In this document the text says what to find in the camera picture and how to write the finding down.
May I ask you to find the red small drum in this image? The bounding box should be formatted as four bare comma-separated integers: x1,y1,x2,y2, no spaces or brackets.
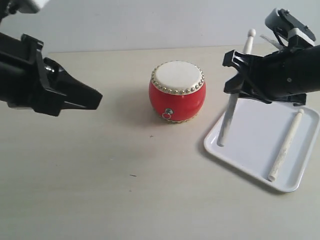
148,60,206,123

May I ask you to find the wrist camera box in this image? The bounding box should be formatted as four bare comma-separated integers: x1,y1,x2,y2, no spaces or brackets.
0,0,50,21
264,8,316,47

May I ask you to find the white plastic tray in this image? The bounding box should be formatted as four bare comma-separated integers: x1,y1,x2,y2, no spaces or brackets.
203,99,320,193

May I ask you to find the wooden drumstick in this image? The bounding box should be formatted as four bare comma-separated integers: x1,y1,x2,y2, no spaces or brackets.
217,28,256,147
268,108,304,182

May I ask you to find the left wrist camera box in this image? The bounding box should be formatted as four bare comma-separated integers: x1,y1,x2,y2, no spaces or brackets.
0,0,50,21

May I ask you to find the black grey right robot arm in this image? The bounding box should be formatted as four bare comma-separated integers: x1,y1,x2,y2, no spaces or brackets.
222,46,320,106

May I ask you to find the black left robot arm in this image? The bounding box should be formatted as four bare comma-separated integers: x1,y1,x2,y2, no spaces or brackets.
0,34,103,117

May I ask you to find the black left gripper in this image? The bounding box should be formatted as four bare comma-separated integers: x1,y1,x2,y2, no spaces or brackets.
7,34,103,117

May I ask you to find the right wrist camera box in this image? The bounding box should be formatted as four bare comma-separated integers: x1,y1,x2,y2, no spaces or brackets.
264,8,316,47

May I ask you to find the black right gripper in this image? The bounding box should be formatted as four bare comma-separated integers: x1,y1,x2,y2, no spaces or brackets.
222,46,320,105

